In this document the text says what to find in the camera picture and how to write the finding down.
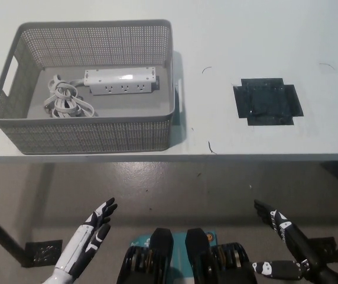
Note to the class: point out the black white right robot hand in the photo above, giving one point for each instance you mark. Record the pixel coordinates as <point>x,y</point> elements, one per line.
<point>296,242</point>

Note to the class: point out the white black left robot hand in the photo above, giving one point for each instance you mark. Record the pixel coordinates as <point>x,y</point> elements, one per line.
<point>83,239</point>

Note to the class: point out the grey perforated plastic basket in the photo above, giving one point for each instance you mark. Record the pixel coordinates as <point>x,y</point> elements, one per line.
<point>83,136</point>

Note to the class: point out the black teal robot body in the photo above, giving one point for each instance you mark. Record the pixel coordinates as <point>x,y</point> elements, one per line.
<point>186,260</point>

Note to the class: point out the black tape patch on table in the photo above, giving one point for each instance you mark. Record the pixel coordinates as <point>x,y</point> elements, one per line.
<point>266,102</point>

